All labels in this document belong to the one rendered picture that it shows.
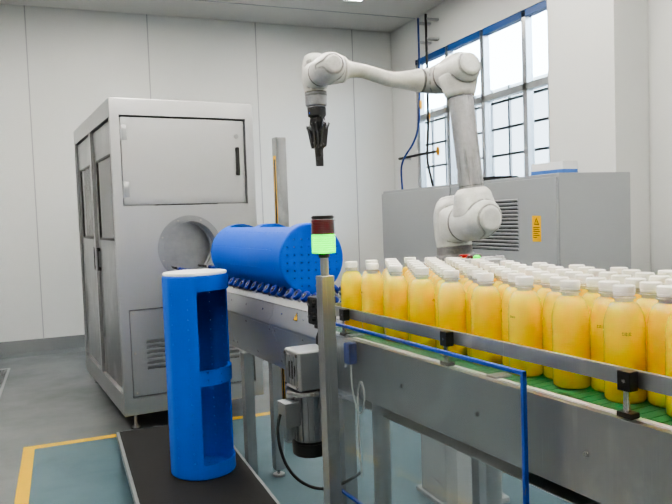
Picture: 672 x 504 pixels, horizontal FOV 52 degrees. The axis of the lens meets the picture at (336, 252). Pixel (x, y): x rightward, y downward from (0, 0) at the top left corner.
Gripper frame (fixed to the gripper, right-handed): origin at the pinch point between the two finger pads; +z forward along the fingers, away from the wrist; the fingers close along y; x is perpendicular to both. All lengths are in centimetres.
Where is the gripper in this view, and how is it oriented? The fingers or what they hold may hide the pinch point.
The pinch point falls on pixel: (319, 157)
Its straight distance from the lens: 279.8
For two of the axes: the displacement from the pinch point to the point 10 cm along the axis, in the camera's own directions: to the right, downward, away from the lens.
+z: 0.6, 10.0, 0.3
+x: -7.7, 0.6, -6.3
